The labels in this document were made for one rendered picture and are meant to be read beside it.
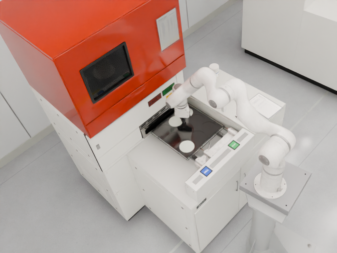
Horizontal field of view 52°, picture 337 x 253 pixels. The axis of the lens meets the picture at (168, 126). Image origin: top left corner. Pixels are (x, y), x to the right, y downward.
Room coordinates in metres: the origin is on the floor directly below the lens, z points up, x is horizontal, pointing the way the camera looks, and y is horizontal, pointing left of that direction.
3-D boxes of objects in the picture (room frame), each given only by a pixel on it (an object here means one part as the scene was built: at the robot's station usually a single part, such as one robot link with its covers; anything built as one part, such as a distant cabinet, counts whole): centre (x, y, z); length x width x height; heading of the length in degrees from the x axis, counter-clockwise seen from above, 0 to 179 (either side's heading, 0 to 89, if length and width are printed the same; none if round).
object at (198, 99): (1.70, -0.49, 0.89); 0.62 x 0.35 x 0.14; 36
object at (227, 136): (1.35, -0.29, 0.87); 0.36 x 0.08 x 0.03; 126
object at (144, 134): (1.72, 0.01, 0.89); 0.44 x 0.02 x 0.10; 126
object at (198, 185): (1.22, -0.28, 0.89); 0.55 x 0.09 x 0.14; 126
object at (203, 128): (1.56, -0.12, 0.90); 0.34 x 0.34 x 0.01; 36
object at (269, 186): (1.03, -0.53, 0.96); 0.19 x 0.19 x 0.18
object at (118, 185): (1.90, 0.36, 0.41); 0.82 x 0.71 x 0.82; 126
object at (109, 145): (1.63, 0.17, 1.02); 0.82 x 0.03 x 0.40; 126
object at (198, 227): (1.52, -0.25, 0.41); 0.97 x 0.64 x 0.82; 126
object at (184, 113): (1.63, -0.11, 1.03); 0.10 x 0.07 x 0.11; 70
